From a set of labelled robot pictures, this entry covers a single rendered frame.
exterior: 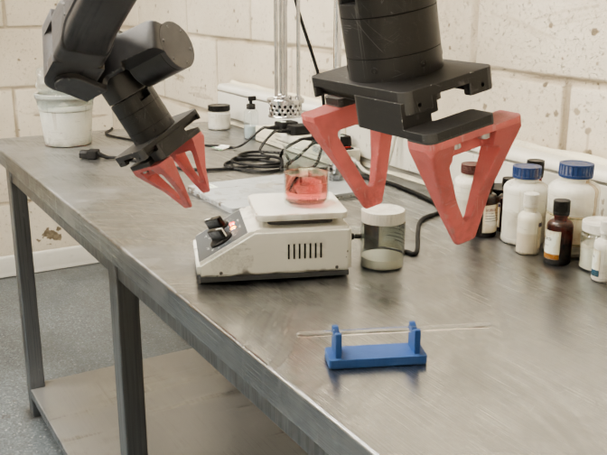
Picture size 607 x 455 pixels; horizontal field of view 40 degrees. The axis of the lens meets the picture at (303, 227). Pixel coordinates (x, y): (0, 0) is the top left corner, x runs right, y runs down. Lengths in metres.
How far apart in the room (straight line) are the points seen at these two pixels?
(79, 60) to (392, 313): 0.45
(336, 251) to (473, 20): 0.64
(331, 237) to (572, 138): 0.50
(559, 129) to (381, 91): 0.97
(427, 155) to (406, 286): 0.63
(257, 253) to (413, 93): 0.63
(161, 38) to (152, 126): 0.12
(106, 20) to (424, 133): 0.51
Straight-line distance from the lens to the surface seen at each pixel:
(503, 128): 0.48
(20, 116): 3.45
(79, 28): 0.90
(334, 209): 1.08
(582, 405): 0.81
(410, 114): 0.46
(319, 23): 2.00
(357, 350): 0.86
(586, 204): 1.21
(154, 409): 2.21
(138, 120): 1.02
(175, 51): 0.98
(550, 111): 1.43
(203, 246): 1.11
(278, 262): 1.07
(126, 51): 0.98
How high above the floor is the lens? 1.11
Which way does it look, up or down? 16 degrees down
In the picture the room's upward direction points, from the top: straight up
